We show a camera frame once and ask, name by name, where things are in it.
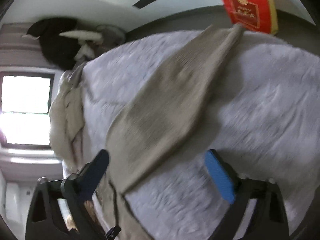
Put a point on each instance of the bedroom window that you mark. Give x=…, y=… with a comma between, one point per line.
x=26, y=98

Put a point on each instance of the lavender embossed bed blanket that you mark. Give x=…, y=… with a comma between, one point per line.
x=263, y=120

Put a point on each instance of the black hanging garment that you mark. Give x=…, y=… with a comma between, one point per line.
x=57, y=50

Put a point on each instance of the red paper gift bag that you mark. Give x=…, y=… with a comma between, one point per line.
x=255, y=15

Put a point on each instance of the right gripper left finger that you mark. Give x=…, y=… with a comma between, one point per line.
x=45, y=220

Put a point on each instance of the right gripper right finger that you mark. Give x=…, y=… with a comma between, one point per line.
x=268, y=221

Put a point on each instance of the taupe knit sweater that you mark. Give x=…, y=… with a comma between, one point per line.
x=162, y=116

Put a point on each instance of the beige quilted jacket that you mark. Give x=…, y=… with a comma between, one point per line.
x=67, y=117

